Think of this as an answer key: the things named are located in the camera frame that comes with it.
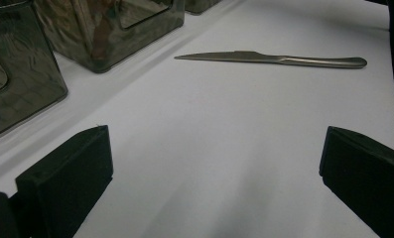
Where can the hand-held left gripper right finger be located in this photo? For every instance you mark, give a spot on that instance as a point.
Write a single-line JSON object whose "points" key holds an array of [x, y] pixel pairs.
{"points": [[366, 178]]}

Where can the white table cover sheet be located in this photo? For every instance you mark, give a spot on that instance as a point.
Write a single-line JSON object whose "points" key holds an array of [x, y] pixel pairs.
{"points": [[217, 132]]}

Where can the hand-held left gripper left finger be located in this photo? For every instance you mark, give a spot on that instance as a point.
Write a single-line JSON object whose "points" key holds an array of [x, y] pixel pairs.
{"points": [[65, 178]]}

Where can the smoky clear plastic bin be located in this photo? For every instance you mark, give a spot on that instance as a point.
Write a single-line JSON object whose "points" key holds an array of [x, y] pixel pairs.
{"points": [[85, 49], [26, 82], [197, 5]]}

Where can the metal table knife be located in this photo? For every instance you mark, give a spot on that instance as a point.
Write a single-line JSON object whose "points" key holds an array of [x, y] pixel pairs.
{"points": [[317, 61]]}

